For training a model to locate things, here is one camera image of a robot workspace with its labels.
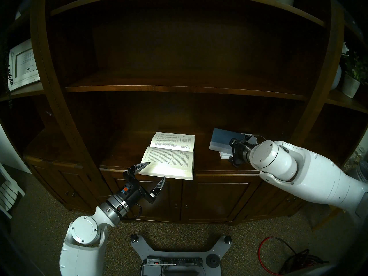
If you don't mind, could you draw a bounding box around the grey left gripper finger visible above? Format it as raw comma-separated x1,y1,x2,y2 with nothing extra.
147,175,166,203
123,162,151,180

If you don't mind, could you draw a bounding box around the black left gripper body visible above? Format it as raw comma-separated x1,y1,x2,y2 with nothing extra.
116,178,150,207

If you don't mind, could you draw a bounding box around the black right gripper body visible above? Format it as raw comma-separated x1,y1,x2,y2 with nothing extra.
238,143,258,163

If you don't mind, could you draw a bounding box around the blue hardcover book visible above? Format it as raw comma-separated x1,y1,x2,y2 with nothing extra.
209,128,253,152

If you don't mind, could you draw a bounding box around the paperback book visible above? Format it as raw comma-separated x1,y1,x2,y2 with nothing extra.
139,132,195,180

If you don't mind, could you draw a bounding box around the white hardcover book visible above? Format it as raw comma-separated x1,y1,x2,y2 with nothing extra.
219,133,257,159

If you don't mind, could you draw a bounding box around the grey electronics box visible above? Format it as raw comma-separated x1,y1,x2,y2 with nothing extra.
142,255,204,276

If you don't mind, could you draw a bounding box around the black round base disc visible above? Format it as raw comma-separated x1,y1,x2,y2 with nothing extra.
206,254,220,269

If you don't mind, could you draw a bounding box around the light wooden side table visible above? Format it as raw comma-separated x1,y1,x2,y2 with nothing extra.
312,206,345,230

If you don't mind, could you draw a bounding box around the pale round vase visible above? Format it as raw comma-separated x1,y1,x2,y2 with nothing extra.
331,64,342,90

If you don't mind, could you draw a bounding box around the clear glass jar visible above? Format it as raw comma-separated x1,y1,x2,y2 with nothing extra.
342,146,368,173

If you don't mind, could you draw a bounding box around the dark wooden bookcase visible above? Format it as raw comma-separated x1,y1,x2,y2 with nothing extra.
0,0,368,227

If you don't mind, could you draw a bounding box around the green plant in white pot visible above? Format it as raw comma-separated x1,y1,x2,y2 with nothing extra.
342,51,368,99

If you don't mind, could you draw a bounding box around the white slatted chair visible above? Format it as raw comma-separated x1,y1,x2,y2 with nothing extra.
0,163,26,220

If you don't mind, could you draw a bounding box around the white framed certificate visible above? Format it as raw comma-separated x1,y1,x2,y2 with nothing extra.
9,38,41,92

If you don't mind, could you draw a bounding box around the dark trailing plant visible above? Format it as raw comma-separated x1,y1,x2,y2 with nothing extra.
1,40,15,108

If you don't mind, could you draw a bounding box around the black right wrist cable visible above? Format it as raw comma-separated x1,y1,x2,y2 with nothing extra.
229,138,241,167

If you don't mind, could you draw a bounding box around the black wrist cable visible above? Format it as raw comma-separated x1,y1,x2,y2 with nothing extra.
229,138,241,167
131,204,143,221

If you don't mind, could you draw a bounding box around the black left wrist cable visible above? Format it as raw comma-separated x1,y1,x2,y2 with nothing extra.
131,204,143,221

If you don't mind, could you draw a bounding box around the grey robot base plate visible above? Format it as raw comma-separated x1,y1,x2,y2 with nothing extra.
130,234,233,276

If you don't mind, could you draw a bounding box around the red floor cable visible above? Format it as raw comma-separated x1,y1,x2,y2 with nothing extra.
258,237,328,276

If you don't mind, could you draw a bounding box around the black floor cable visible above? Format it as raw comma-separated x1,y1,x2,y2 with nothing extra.
276,237,329,276

